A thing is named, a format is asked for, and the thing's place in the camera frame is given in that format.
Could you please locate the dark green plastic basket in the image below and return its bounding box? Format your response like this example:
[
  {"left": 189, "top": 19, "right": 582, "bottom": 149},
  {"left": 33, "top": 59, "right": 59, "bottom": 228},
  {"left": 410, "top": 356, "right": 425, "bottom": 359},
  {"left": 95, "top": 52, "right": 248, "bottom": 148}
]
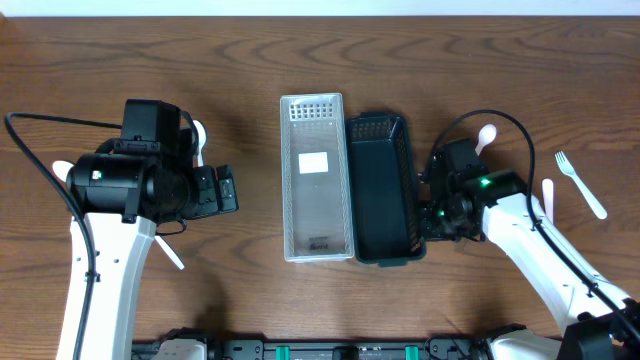
[{"left": 346, "top": 112, "right": 426, "bottom": 267}]

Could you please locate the white spoon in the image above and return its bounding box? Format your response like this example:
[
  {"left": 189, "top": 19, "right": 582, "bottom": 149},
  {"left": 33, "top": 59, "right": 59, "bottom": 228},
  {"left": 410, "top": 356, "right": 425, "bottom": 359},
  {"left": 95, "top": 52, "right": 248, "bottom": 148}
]
[
  {"left": 475, "top": 124, "right": 497, "bottom": 155},
  {"left": 193, "top": 120, "right": 207, "bottom": 167},
  {"left": 154, "top": 235, "right": 185, "bottom": 270},
  {"left": 52, "top": 160, "right": 74, "bottom": 183}
]

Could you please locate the white fork far right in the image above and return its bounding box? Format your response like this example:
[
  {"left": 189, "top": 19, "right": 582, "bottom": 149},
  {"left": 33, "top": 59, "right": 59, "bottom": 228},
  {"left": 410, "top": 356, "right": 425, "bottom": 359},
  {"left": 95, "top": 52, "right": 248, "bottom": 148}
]
[{"left": 554, "top": 151, "right": 608, "bottom": 220}]

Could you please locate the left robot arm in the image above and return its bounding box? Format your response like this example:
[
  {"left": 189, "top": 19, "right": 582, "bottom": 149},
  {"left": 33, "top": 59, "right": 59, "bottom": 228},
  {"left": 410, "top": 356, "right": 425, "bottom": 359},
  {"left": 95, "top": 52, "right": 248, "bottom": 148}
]
[{"left": 52, "top": 99, "right": 239, "bottom": 359}]

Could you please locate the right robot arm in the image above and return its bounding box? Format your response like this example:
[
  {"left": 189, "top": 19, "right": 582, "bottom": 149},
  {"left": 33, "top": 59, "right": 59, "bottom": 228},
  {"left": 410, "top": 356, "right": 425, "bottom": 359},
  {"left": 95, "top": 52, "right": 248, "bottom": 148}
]
[{"left": 423, "top": 152, "right": 639, "bottom": 359}]

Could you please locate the white fork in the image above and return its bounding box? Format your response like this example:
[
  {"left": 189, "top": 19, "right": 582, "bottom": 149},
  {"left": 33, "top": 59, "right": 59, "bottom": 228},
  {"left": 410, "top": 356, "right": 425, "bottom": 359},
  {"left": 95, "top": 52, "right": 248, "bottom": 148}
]
[
  {"left": 554, "top": 151, "right": 608, "bottom": 220},
  {"left": 541, "top": 178, "right": 554, "bottom": 223}
]

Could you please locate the white fork middle right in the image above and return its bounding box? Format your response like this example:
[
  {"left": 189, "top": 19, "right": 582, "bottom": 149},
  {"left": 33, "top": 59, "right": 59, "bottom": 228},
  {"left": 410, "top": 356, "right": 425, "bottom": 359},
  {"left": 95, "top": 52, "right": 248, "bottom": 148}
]
[{"left": 541, "top": 178, "right": 554, "bottom": 223}]

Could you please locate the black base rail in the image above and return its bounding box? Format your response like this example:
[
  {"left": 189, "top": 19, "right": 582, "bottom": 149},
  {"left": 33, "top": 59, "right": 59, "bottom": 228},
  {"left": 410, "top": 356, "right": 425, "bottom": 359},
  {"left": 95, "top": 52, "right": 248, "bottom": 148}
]
[{"left": 130, "top": 328, "right": 493, "bottom": 360}]

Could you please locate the clear plastic basket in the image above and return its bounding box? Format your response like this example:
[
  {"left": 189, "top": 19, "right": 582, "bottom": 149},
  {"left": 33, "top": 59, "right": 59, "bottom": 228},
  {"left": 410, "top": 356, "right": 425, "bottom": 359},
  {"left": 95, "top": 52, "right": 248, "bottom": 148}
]
[{"left": 280, "top": 93, "right": 355, "bottom": 263}]

